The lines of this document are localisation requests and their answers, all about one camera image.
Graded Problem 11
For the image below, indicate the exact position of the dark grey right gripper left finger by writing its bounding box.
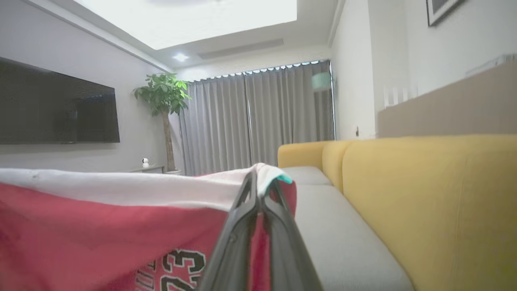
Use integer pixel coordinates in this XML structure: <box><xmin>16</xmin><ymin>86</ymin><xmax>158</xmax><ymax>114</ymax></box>
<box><xmin>197</xmin><ymin>171</ymin><xmax>263</xmax><ymax>291</ymax></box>

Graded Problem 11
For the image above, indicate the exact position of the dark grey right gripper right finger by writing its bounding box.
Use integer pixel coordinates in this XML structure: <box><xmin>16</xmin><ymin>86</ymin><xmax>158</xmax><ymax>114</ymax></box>
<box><xmin>263</xmin><ymin>180</ymin><xmax>324</xmax><ymax>291</ymax></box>

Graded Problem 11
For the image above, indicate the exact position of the red and white basketball jersey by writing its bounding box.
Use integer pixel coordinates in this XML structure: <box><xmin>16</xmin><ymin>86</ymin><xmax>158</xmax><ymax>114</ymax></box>
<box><xmin>0</xmin><ymin>163</ymin><xmax>297</xmax><ymax>291</ymax></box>

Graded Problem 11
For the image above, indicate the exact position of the grey sofa seat cushion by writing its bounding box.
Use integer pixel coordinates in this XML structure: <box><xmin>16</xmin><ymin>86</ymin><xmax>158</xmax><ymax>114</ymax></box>
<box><xmin>282</xmin><ymin>166</ymin><xmax>334</xmax><ymax>186</ymax></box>
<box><xmin>294</xmin><ymin>184</ymin><xmax>414</xmax><ymax>291</ymax></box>

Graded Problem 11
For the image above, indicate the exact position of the grey pleated curtain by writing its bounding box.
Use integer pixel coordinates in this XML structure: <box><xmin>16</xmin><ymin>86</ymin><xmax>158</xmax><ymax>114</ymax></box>
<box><xmin>179</xmin><ymin>60</ymin><xmax>335</xmax><ymax>176</ymax></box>

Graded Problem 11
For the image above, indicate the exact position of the yellow sofa with grey cushions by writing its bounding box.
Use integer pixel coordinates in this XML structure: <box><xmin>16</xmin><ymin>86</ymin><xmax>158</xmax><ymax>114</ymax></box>
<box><xmin>277</xmin><ymin>134</ymin><xmax>517</xmax><ymax>291</ymax></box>

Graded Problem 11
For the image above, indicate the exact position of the green leafy potted tree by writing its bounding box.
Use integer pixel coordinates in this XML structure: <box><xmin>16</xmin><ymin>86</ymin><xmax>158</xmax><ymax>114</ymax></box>
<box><xmin>132</xmin><ymin>73</ymin><xmax>192</xmax><ymax>172</ymax></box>

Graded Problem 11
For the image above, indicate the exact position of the black flat screen television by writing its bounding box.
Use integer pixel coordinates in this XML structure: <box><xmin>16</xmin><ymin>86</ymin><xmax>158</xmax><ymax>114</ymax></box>
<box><xmin>0</xmin><ymin>57</ymin><xmax>121</xmax><ymax>145</ymax></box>

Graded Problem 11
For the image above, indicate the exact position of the beige half wall panel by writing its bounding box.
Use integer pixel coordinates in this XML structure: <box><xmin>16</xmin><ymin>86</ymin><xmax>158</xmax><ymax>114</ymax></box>
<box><xmin>378</xmin><ymin>55</ymin><xmax>517</xmax><ymax>139</ymax></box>

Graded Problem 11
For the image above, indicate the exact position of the framed wall picture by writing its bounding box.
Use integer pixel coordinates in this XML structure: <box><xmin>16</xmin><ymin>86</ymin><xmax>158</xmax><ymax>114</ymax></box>
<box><xmin>426</xmin><ymin>0</ymin><xmax>465</xmax><ymax>27</ymax></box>

